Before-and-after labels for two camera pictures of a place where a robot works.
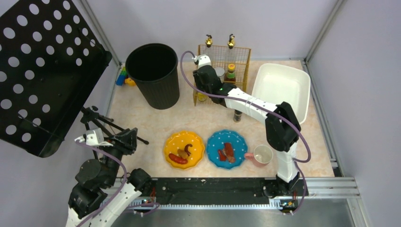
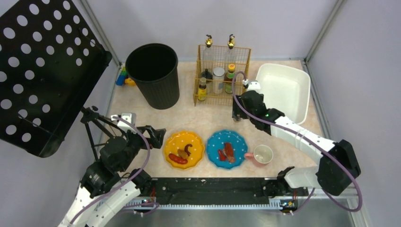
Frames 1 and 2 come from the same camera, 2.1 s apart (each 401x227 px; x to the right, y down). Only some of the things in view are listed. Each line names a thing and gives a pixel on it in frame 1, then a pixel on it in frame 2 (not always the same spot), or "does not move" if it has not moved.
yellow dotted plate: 178,141 does not move
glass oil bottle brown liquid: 231,56 does not move
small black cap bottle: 237,116 does not move
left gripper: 126,141 → 147,135
